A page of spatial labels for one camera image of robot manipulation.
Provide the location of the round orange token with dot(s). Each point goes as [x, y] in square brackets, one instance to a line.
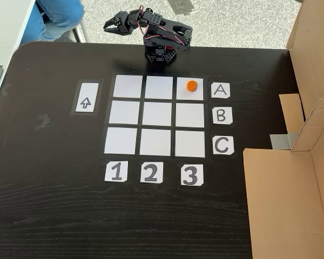
[192, 85]

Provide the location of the white nine-square grid sheet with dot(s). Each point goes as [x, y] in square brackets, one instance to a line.
[156, 114]

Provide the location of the metal chair leg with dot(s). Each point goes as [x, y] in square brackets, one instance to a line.
[82, 32]

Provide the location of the grey floor tape patch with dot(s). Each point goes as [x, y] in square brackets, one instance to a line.
[181, 6]

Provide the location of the person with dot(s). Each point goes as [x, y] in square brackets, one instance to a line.
[56, 19]

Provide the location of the white arrow paper sheet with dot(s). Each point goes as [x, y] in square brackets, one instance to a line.
[86, 97]

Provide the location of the white desk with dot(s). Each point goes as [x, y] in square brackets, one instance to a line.
[5, 29]

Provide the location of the paper sheet letter A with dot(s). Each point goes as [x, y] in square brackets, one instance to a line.
[220, 90]

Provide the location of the clear tape scraps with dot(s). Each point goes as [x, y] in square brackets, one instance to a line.
[43, 122]

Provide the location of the paper sheet letter B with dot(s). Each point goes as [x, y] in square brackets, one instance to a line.
[222, 115]

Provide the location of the paper sheet number 1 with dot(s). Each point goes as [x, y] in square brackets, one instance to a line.
[116, 171]

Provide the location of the paper sheet number 2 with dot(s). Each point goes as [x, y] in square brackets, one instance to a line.
[151, 172]

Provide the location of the paper sheet letter C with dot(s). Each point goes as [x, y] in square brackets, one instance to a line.
[223, 145]

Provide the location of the paper sheet number 3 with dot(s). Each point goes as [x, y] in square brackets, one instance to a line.
[192, 174]

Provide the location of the brown cardboard panel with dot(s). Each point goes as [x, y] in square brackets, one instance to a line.
[283, 205]
[313, 48]

